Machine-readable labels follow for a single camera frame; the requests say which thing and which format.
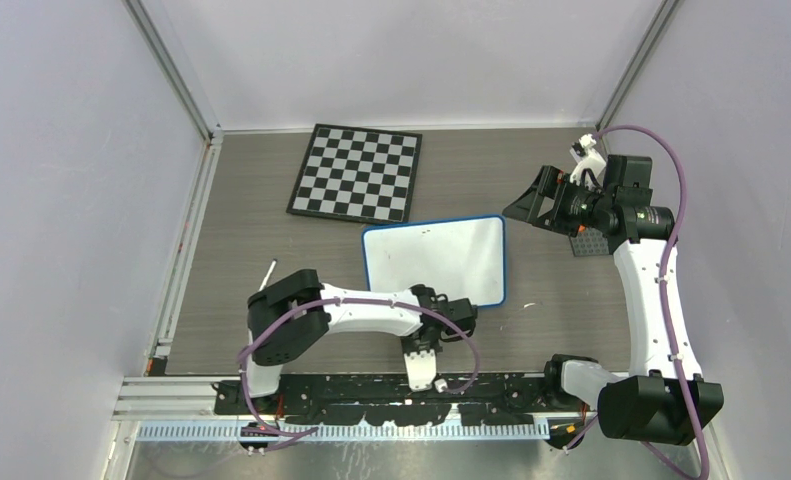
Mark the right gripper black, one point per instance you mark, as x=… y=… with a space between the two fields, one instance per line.
x=552 y=182

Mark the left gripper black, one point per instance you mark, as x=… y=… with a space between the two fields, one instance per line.
x=409 y=349

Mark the whiteboard with blue frame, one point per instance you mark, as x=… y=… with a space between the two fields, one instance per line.
x=460 y=257

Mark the blue white marker pen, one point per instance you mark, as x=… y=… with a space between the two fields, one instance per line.
x=268 y=274

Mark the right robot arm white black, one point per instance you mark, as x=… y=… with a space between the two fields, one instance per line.
x=665 y=386

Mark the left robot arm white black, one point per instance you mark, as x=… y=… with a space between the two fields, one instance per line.
x=286 y=318

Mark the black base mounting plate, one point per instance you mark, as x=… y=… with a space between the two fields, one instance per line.
x=377 y=399

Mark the black white checkerboard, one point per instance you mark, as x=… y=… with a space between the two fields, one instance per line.
x=357 y=174

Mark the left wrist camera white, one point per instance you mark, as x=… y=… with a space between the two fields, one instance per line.
x=422 y=375

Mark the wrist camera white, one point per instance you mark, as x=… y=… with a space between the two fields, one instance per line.
x=422 y=375
x=589 y=161

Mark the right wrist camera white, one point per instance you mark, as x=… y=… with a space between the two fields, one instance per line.
x=589 y=161

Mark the grey studded base plate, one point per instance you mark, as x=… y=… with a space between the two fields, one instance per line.
x=589 y=242

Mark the aluminium front frame rail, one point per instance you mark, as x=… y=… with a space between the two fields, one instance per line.
x=185 y=397

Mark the slotted cable duct strip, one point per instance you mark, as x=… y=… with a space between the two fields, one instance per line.
x=239 y=430

